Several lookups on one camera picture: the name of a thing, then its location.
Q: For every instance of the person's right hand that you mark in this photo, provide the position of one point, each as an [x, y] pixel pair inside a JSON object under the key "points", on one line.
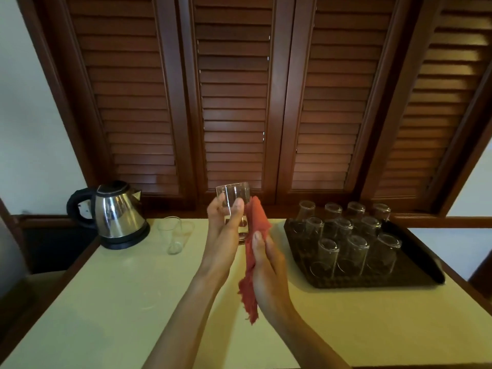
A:
{"points": [[273, 288]]}

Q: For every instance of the person's left hand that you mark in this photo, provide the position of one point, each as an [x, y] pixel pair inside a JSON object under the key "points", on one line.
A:
{"points": [[219, 253]]}

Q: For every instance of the group of clear glasses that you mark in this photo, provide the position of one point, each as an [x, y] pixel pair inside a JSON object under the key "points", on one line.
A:
{"points": [[171, 236]]}

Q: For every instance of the red cloth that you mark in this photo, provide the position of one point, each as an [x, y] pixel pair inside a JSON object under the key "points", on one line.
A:
{"points": [[259, 219]]}

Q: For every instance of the dark brown textured tray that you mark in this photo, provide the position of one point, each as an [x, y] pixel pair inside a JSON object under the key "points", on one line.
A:
{"points": [[415, 272]]}

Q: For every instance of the person's left forearm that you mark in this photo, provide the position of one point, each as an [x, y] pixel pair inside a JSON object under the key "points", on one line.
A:
{"points": [[180, 334]]}

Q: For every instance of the steel electric kettle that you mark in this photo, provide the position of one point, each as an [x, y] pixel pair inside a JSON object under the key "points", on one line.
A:
{"points": [[128, 241], [117, 215]]}

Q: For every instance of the brown louvered wooden shutter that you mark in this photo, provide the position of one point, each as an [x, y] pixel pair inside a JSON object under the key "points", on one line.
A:
{"points": [[127, 92], [234, 92], [336, 92], [436, 92]]}

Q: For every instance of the brown wooden wall rail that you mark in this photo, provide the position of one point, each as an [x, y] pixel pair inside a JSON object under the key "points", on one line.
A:
{"points": [[442, 221]]}

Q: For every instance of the brown wooden door frame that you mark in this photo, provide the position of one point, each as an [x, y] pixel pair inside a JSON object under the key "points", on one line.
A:
{"points": [[482, 276]]}

